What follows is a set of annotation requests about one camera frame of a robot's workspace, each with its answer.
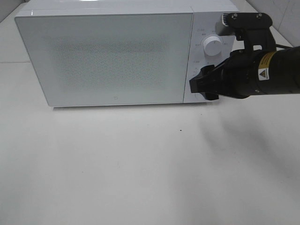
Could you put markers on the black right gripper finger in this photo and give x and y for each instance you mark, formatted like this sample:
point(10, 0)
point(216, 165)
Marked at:
point(203, 72)
point(205, 81)

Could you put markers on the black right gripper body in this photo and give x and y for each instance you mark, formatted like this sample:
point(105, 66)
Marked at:
point(247, 68)

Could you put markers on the white microwave door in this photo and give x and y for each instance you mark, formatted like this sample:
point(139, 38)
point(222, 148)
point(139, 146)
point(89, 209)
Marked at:
point(109, 59)

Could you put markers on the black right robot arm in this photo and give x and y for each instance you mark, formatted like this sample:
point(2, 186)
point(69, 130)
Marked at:
point(284, 73)

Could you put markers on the upper white power knob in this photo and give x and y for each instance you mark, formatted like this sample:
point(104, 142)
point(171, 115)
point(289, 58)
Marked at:
point(212, 45)

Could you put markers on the white microwave oven body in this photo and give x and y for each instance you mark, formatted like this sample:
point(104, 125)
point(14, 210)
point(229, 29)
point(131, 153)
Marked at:
point(206, 13)

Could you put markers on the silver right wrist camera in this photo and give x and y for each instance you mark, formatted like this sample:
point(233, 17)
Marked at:
point(232, 23)

